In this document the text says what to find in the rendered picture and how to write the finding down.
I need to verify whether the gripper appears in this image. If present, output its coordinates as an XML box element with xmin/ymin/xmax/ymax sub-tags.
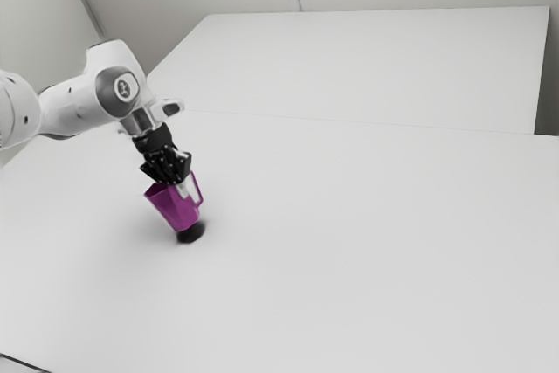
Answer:
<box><xmin>131</xmin><ymin>123</ymin><xmax>200</xmax><ymax>205</ymax></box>

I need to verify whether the purple faceted mug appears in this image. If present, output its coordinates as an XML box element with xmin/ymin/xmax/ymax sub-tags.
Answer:
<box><xmin>143</xmin><ymin>170</ymin><xmax>205</xmax><ymax>234</ymax></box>

